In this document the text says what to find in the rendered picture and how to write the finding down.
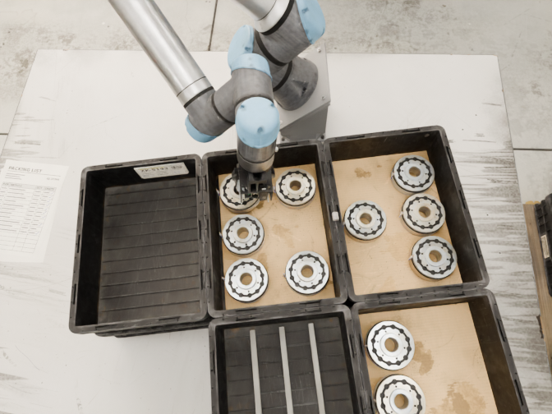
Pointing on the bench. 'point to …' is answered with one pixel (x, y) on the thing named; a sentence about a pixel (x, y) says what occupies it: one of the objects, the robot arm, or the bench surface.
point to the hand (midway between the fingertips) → (252, 188)
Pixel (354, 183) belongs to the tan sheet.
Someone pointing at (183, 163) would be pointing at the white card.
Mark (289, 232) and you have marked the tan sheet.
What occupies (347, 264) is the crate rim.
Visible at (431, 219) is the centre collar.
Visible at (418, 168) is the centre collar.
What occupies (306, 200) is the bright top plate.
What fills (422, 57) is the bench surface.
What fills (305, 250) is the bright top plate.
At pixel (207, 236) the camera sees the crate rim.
